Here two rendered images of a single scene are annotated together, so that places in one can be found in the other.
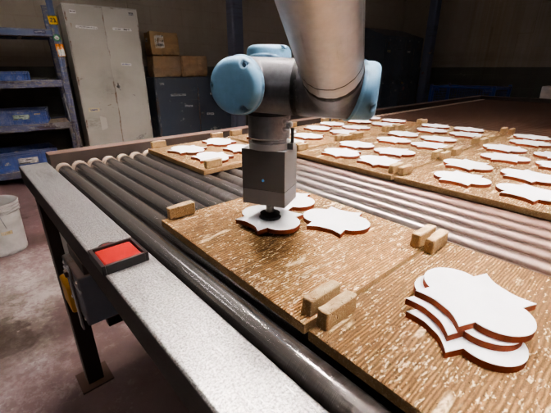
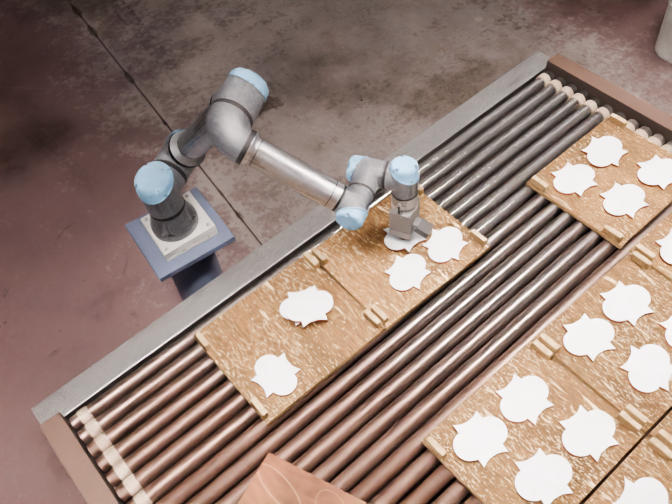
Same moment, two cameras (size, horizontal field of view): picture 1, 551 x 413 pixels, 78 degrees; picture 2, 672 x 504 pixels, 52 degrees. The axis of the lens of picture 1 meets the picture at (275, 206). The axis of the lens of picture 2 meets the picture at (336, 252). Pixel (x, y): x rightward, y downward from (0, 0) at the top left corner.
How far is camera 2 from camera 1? 1.95 m
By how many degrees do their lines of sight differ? 77
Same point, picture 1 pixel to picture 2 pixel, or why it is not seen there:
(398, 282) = (336, 291)
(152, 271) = not seen: hidden behind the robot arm
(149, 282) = not seen: hidden behind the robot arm
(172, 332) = (315, 213)
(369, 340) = (298, 272)
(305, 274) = (345, 254)
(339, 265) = (353, 269)
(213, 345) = (307, 227)
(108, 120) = not seen: outside the picture
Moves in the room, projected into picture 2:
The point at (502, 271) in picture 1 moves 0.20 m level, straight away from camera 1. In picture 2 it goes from (345, 343) to (405, 384)
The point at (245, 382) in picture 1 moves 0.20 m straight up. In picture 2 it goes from (289, 239) to (280, 197)
